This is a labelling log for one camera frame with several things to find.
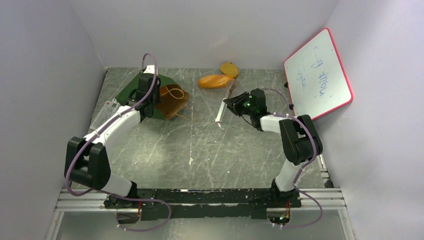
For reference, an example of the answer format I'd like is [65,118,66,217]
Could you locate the metal tongs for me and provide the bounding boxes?
[215,80,236,127]

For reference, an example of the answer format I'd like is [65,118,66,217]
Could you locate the green paper bag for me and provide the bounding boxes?
[115,72,190,120]

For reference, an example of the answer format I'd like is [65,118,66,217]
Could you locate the brown fake bread loaf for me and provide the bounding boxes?
[197,74,235,89]

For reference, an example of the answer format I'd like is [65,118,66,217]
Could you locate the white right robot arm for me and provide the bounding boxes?
[222,88,323,207]

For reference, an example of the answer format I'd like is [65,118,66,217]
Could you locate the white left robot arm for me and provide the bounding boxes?
[64,65,161,208]

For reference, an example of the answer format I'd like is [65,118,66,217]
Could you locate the clear packaged tool card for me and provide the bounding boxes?
[89,99,121,130]

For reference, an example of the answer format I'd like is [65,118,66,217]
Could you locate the red framed whiteboard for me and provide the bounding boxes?
[283,28,354,120]

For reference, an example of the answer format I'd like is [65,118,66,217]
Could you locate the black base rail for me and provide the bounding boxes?
[103,187,302,221]

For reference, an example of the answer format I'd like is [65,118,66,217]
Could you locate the aluminium frame rail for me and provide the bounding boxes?
[45,155,356,240]

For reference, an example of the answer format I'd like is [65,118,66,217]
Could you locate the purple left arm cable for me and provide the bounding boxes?
[64,52,172,233]

